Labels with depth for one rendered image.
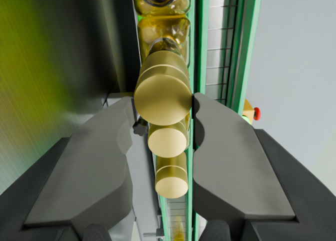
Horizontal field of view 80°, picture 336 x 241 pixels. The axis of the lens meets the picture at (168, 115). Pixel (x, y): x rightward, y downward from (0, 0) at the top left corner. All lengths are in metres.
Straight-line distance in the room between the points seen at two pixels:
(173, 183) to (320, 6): 0.56
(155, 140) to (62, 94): 0.13
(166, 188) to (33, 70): 0.17
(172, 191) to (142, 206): 0.54
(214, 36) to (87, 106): 0.27
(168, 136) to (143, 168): 0.45
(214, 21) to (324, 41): 0.35
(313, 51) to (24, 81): 0.64
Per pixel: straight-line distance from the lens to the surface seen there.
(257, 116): 0.63
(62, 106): 0.26
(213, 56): 0.44
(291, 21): 0.63
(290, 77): 0.68
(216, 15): 0.43
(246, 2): 0.39
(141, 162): 0.59
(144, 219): 0.82
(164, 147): 0.18
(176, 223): 0.84
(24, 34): 0.22
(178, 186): 0.21
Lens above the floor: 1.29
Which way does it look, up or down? 58 degrees down
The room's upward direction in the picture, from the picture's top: 180 degrees clockwise
